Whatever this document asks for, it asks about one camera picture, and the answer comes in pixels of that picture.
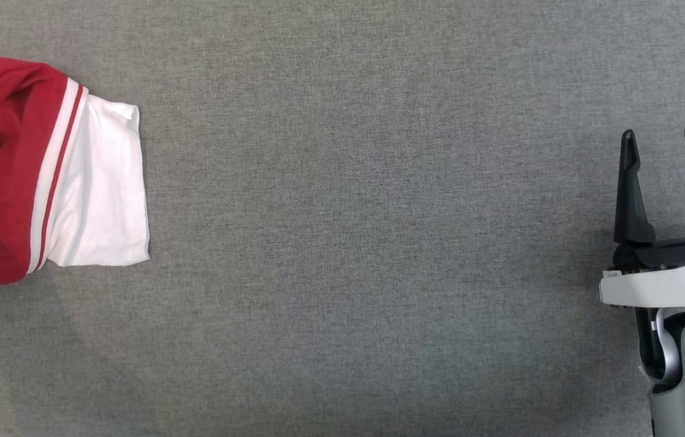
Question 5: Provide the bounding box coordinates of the red white basketball jersey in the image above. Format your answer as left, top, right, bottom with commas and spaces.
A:
0, 30, 151, 316

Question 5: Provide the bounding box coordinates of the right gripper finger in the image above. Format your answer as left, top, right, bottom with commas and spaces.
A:
614, 129, 656, 246

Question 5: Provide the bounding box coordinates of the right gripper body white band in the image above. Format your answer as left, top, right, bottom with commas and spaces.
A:
599, 235, 685, 309

